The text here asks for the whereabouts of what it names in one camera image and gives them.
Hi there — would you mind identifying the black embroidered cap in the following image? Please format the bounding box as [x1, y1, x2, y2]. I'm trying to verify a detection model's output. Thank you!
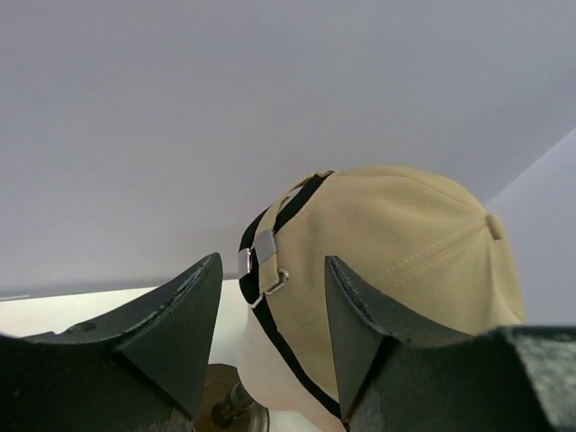
[238, 171, 340, 421]

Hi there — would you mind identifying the beige embroidered cap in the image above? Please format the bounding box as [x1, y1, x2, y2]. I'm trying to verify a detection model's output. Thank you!
[251, 164, 527, 406]

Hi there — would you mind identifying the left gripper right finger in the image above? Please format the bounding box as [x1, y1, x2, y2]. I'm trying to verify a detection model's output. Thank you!
[325, 256, 575, 431]

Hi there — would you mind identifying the cream mannequin head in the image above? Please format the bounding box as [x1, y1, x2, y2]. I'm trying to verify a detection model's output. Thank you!
[238, 310, 343, 431]

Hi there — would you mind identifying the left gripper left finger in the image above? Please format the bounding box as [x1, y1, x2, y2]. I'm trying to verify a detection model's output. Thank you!
[1, 253, 222, 432]

